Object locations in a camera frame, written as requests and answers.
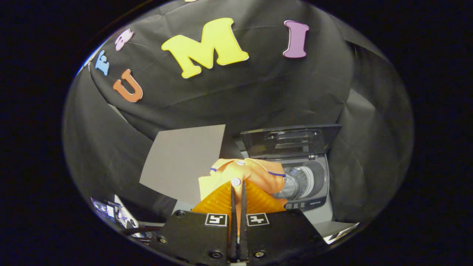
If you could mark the grey washing machine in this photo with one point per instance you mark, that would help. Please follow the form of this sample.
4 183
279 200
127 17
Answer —
317 177

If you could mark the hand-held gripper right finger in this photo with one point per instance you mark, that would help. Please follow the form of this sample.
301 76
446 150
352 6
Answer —
243 236

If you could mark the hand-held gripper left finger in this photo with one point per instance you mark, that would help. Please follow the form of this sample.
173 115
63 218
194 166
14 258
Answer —
233 236

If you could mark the orange polo shirt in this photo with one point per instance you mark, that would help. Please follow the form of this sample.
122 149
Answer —
255 173

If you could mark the black backdrop cloth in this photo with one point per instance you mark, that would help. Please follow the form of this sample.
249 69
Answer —
258 92

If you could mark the white equipment with screen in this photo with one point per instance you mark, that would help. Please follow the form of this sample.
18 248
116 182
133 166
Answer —
123 218

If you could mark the grey metal cabinet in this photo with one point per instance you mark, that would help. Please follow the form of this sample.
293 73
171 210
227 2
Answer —
184 159

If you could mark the dark washing machine lid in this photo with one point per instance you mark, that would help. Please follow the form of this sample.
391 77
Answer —
292 142

